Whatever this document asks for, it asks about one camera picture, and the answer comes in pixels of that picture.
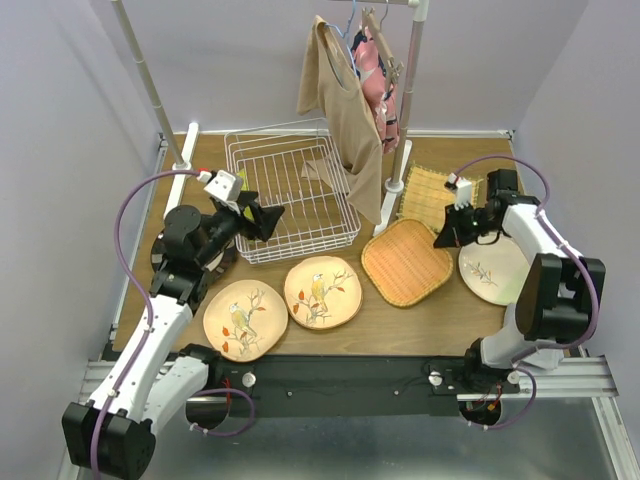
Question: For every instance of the wooden clip hanger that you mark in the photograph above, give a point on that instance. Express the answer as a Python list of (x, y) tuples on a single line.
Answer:
[(371, 24)]

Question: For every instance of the blue wire hanger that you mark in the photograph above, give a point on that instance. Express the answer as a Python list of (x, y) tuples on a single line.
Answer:
[(345, 35)]

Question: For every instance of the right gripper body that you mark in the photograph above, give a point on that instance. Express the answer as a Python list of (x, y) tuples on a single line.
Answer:
[(472, 222)]

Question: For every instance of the orange woven bamboo tray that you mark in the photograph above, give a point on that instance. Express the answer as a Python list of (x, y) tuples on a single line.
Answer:
[(403, 264)]

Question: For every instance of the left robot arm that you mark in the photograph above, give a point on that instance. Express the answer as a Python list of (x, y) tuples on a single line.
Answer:
[(114, 432)]

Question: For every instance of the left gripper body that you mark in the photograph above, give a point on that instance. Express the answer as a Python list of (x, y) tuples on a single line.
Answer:
[(229, 224)]

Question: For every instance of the green yellow woven mat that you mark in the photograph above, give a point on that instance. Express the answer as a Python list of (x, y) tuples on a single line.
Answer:
[(425, 197)]

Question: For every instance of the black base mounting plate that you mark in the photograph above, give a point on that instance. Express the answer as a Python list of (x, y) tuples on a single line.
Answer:
[(307, 386)]

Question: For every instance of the beige t-shirt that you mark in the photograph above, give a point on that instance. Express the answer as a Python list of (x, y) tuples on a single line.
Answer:
[(328, 83)]

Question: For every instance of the black rimmed striped plate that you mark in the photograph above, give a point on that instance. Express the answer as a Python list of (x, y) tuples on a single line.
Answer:
[(217, 267)]

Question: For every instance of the bird pattern plate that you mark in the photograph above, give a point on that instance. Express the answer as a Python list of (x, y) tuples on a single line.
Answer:
[(245, 320), (322, 292)]

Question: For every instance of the pink patterned garment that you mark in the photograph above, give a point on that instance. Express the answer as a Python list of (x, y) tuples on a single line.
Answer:
[(381, 99)]

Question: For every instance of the white wire dish rack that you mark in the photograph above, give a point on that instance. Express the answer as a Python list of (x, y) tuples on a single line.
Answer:
[(295, 165)]

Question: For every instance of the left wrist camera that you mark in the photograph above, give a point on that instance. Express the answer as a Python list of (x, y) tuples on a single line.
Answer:
[(221, 185)]

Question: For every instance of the white clothes rack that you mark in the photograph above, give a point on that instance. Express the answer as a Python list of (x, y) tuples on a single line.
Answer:
[(394, 185)]

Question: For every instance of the right bird pattern plate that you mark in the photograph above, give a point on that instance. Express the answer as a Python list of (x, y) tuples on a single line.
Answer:
[(322, 292)]

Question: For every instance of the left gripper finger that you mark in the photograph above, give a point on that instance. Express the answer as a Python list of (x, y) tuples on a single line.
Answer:
[(247, 197), (266, 220)]

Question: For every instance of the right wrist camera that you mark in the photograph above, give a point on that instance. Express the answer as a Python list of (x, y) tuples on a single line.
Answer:
[(462, 189)]

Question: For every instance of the grey folded cloth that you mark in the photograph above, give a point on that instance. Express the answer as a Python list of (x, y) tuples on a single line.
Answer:
[(545, 359)]

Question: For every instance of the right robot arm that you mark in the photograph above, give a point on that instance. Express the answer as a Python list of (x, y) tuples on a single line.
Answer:
[(558, 306)]

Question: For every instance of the white leaf pattern plate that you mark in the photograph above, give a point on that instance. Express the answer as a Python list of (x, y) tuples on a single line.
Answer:
[(494, 269)]

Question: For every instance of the left bird pattern plate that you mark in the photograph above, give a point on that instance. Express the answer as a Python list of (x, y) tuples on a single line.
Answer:
[(245, 320)]

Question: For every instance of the green polka dot plate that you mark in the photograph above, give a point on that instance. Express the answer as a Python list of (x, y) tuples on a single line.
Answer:
[(247, 213)]

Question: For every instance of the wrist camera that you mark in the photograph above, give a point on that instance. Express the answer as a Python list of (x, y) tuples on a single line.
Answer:
[(462, 189), (221, 185)]

